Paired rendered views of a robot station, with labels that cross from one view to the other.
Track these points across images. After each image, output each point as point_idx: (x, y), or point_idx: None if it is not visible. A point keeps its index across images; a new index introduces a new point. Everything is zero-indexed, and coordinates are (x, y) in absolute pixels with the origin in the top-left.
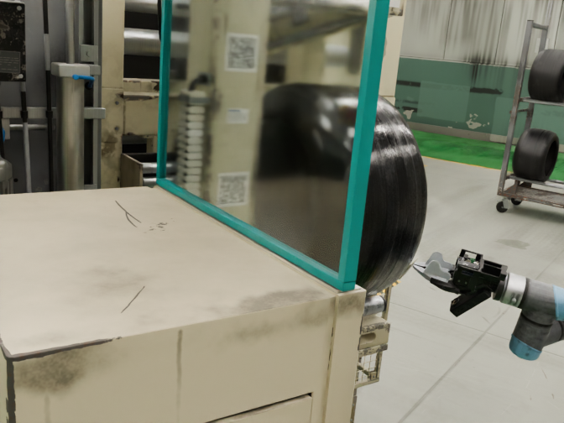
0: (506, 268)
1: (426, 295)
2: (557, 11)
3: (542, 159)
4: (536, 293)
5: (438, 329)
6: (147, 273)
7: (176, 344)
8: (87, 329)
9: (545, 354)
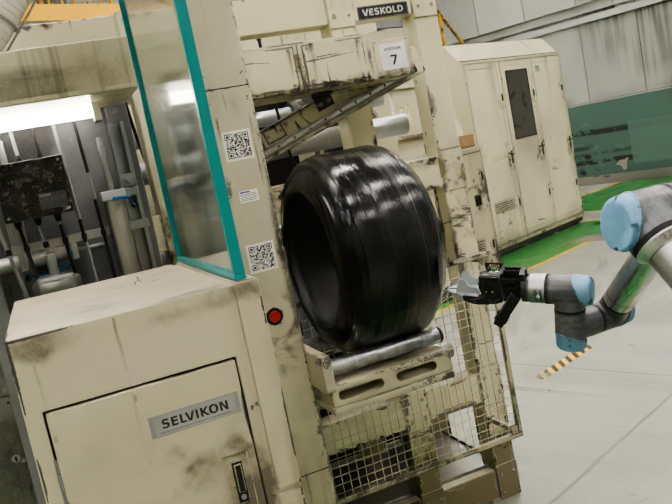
0: (524, 269)
1: (624, 353)
2: None
3: None
4: (555, 284)
5: (633, 384)
6: (117, 301)
7: (112, 327)
8: (56, 326)
9: None
